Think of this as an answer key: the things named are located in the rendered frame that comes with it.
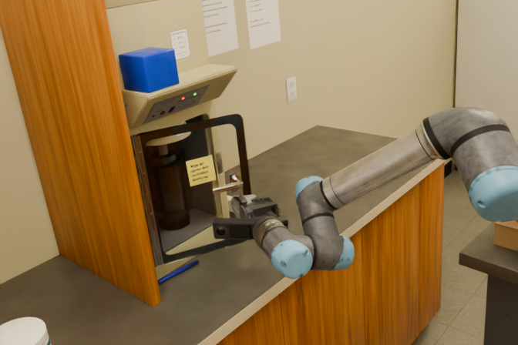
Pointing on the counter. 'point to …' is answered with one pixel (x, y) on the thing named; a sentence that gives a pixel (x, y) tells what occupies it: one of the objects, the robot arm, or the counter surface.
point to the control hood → (191, 82)
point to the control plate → (176, 104)
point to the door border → (147, 199)
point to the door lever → (229, 185)
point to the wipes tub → (24, 332)
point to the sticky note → (200, 170)
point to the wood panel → (77, 116)
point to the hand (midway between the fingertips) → (232, 202)
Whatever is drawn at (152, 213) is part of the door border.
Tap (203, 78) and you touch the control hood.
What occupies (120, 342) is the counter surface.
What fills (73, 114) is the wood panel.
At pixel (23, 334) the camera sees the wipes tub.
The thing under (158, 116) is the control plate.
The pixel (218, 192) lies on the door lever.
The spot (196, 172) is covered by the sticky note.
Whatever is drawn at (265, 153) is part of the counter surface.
